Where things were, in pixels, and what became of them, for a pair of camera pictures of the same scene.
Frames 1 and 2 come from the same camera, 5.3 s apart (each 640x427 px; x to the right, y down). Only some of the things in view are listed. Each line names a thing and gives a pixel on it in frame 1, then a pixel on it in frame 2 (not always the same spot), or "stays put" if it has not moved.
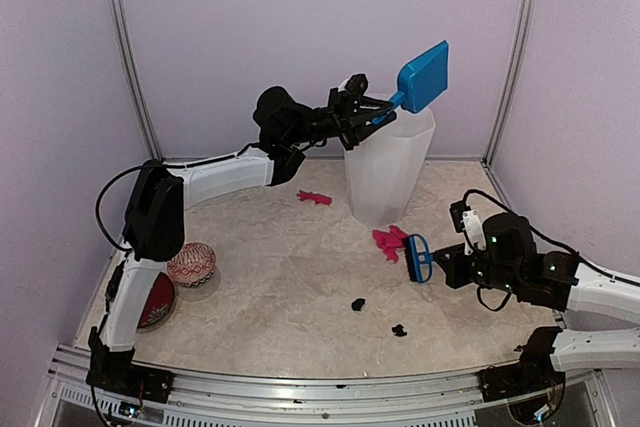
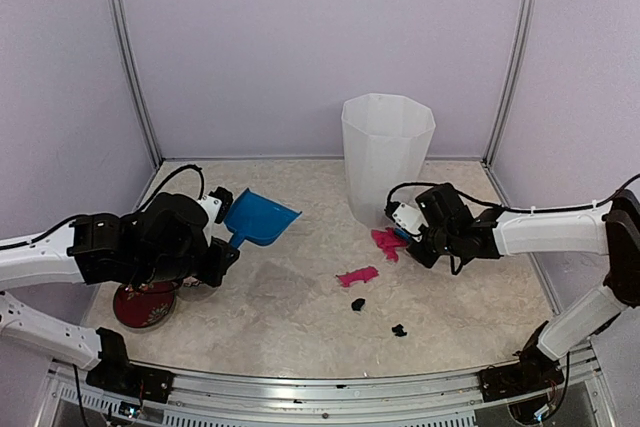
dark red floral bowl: [159, 306] stays put
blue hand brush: [419, 259] → [402, 233]
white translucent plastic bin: [384, 170] stays put
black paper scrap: [398, 329] stays put
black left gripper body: [333, 120] → [170, 267]
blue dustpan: [421, 80] → [257, 219]
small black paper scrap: [357, 304] stays put
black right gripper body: [497, 275] → [442, 244]
